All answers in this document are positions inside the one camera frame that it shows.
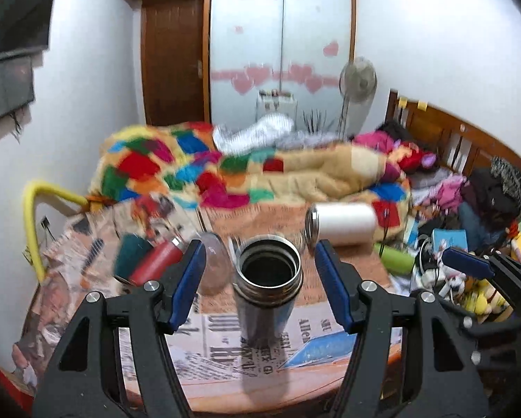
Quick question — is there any black steel thermos bottle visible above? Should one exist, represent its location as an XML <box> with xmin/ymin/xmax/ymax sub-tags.
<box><xmin>232</xmin><ymin>234</ymin><xmax>304</xmax><ymax>347</ymax></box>

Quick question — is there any green cup on bed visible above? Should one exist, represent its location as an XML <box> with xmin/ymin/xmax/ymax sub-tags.
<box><xmin>374</xmin><ymin>242</ymin><xmax>414</xmax><ymax>276</ymax></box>

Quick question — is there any dark green cup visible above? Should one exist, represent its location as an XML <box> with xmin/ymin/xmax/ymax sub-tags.
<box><xmin>113</xmin><ymin>233</ymin><xmax>154</xmax><ymax>283</ymax></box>

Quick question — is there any clear glass cup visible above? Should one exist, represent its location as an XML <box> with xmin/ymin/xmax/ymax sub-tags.
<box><xmin>199</xmin><ymin>232</ymin><xmax>233</xmax><ymax>296</ymax></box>

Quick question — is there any blue box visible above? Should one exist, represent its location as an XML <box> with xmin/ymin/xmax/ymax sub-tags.
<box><xmin>431</xmin><ymin>229</ymin><xmax>468</xmax><ymax>254</ymax></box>

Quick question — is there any pile of clothes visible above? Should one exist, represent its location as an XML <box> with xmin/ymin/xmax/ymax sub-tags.
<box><xmin>353</xmin><ymin>121</ymin><xmax>521</xmax><ymax>251</ymax></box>

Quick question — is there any newspaper print tablecloth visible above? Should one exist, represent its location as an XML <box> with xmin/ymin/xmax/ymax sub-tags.
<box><xmin>12</xmin><ymin>195</ymin><xmax>403</xmax><ymax>401</ymax></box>

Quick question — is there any wooden bed headboard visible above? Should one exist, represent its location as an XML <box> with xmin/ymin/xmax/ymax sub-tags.
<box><xmin>385</xmin><ymin>90</ymin><xmax>521</xmax><ymax>177</ymax></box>

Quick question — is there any red thermos bottle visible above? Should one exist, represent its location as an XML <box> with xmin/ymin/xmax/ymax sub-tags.
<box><xmin>129</xmin><ymin>237</ymin><xmax>186</xmax><ymax>286</ymax></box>

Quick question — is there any white steel tumbler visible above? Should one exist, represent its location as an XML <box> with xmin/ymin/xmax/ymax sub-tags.
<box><xmin>305</xmin><ymin>202</ymin><xmax>377</xmax><ymax>247</ymax></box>

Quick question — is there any standing electric fan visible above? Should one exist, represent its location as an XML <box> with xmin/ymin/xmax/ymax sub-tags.
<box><xmin>337</xmin><ymin>57</ymin><xmax>377</xmax><ymax>139</ymax></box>

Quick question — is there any colourful patchwork blanket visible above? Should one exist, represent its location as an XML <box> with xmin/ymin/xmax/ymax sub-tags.
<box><xmin>89</xmin><ymin>122</ymin><xmax>412</xmax><ymax>241</ymax></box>

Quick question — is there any white patterned cloth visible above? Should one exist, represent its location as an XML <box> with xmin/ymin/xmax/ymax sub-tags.
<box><xmin>212</xmin><ymin>113</ymin><xmax>340</xmax><ymax>155</ymax></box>

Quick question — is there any white cabinet with items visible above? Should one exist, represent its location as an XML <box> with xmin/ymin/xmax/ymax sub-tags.
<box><xmin>255</xmin><ymin>90</ymin><xmax>298</xmax><ymax>129</ymax></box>

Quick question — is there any frosted glass sliding door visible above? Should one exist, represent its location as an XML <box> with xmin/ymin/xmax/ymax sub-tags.
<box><xmin>209</xmin><ymin>0</ymin><xmax>353</xmax><ymax>132</ymax></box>

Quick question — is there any brown wooden door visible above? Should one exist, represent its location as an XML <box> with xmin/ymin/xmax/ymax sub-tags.
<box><xmin>141</xmin><ymin>0</ymin><xmax>208</xmax><ymax>126</ymax></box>

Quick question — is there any yellow metal chair frame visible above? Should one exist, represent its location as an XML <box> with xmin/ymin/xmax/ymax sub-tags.
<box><xmin>21</xmin><ymin>179</ymin><xmax>90</xmax><ymax>284</ymax></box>

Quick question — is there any wall-mounted black television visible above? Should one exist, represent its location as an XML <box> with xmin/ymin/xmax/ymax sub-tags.
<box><xmin>0</xmin><ymin>0</ymin><xmax>54</xmax><ymax>119</ymax></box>

